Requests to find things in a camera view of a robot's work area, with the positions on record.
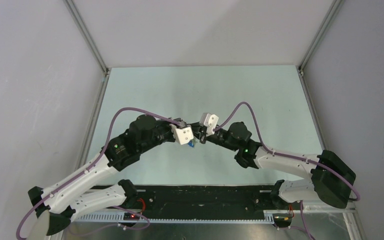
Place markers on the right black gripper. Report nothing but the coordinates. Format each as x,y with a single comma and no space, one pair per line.
198,131

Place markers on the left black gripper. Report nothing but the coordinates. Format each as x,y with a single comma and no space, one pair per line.
171,139

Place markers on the blue key tag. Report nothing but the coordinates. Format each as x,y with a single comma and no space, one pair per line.
191,144

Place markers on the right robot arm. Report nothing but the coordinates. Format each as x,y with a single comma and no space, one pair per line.
325,176

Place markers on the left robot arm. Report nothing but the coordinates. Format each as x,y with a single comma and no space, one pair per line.
67,200

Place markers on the left controller board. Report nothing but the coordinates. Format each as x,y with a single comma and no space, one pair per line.
131,217

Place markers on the controller board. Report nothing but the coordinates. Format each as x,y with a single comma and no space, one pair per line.
131,217
281,222

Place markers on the right controller board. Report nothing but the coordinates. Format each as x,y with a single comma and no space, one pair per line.
281,222

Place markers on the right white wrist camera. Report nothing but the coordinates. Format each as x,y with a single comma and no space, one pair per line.
209,122

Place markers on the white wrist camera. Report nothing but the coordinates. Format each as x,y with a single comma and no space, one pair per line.
209,122
182,132

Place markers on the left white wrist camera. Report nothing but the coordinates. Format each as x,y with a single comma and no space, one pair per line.
182,132

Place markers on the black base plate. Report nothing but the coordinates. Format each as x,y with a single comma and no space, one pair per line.
208,202

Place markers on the slotted cable duct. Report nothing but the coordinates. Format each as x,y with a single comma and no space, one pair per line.
117,217

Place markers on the left aluminium frame post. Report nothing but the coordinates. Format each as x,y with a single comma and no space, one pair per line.
85,33

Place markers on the aluminium frame post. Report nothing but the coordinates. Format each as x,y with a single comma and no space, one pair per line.
85,33
320,34

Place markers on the right aluminium frame post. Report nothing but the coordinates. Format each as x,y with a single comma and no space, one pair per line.
320,34

